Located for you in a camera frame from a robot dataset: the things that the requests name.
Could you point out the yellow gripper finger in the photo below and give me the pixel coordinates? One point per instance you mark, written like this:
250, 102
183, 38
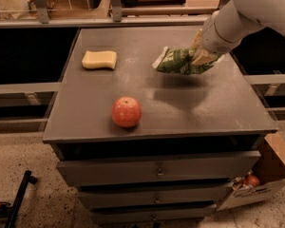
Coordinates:
202, 56
197, 40

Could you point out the green jalapeno chip bag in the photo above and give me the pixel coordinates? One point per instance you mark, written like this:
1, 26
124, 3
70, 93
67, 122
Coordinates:
178, 60

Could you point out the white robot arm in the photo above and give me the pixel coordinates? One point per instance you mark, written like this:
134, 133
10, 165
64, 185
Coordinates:
226, 27

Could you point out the red apple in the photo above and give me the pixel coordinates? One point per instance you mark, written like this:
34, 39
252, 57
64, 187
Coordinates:
126, 112

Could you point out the yellow sponge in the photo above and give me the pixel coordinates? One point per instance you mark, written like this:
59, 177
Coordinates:
99, 59

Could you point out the grey drawer cabinet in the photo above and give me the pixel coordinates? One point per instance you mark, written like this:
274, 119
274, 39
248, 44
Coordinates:
216, 111

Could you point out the top grey drawer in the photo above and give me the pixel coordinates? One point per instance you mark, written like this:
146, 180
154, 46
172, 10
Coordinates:
224, 165

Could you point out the grey drawer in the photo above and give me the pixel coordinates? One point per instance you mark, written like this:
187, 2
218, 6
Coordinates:
153, 214
169, 195
224, 165

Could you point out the red item in box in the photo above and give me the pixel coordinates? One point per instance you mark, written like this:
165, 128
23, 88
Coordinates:
252, 180

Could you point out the open cardboard box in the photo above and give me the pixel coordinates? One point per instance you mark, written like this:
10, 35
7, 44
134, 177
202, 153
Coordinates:
270, 169

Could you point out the middle grey drawer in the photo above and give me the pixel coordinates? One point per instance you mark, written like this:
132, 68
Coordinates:
169, 195

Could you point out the bottom grey drawer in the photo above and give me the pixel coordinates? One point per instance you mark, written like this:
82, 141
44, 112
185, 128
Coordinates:
153, 214

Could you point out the black stand on floor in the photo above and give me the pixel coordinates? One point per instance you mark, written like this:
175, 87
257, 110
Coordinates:
9, 212

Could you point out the grey metal shelf rail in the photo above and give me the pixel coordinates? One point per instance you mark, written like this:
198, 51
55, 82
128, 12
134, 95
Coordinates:
99, 13

